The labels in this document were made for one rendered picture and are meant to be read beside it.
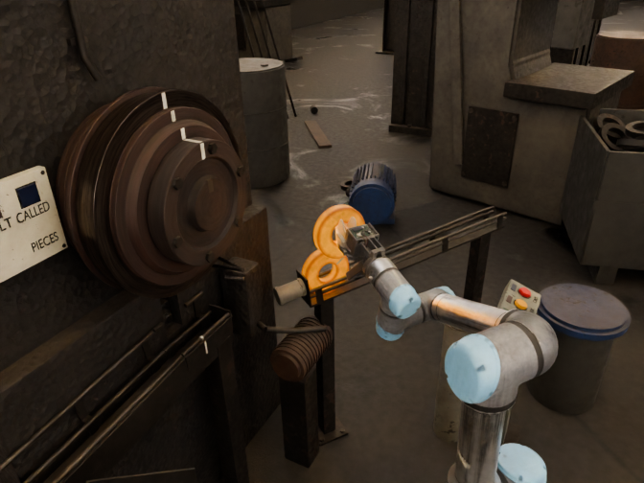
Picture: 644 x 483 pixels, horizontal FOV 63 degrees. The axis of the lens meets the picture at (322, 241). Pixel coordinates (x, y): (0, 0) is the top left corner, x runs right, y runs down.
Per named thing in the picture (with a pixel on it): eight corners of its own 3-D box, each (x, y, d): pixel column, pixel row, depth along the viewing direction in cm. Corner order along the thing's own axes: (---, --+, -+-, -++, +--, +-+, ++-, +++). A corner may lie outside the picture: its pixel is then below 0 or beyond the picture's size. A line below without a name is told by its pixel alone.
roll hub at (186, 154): (159, 284, 114) (134, 160, 100) (236, 229, 135) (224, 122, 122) (179, 290, 111) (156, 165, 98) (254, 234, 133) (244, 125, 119)
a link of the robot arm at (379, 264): (395, 284, 138) (368, 292, 135) (386, 272, 141) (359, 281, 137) (401, 264, 133) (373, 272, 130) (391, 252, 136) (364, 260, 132)
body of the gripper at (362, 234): (369, 220, 142) (393, 249, 135) (364, 243, 148) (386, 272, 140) (344, 226, 139) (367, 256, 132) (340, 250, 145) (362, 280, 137)
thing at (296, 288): (274, 299, 167) (271, 284, 164) (300, 289, 170) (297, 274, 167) (282, 309, 162) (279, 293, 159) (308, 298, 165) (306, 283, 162)
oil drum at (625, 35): (572, 134, 510) (593, 35, 468) (578, 118, 556) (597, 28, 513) (642, 142, 486) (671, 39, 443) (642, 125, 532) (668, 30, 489)
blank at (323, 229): (309, 214, 146) (314, 218, 144) (356, 197, 152) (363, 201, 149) (316, 261, 154) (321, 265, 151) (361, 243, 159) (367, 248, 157)
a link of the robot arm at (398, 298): (393, 326, 129) (399, 304, 123) (370, 295, 135) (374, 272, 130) (420, 315, 131) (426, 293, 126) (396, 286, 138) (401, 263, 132)
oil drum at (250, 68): (203, 182, 422) (187, 66, 379) (245, 159, 468) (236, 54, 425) (265, 195, 397) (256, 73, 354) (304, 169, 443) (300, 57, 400)
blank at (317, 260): (319, 297, 174) (324, 303, 171) (291, 273, 164) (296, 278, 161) (352, 264, 174) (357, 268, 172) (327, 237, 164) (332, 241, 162)
